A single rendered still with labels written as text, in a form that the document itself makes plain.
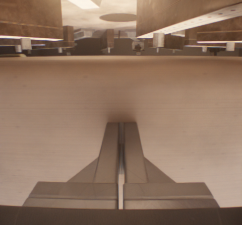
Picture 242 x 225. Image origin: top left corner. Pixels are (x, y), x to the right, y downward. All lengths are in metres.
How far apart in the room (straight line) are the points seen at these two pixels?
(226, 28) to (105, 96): 2.09
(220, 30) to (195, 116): 2.05
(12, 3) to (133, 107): 1.56
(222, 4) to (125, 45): 5.48
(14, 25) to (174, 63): 1.53
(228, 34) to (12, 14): 2.02
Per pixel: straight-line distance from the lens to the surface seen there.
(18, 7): 1.67
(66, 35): 3.46
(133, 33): 3.93
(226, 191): 0.24
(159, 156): 0.18
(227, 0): 0.70
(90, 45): 6.35
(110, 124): 0.15
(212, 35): 2.21
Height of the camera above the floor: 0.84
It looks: 16 degrees up
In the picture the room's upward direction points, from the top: 180 degrees clockwise
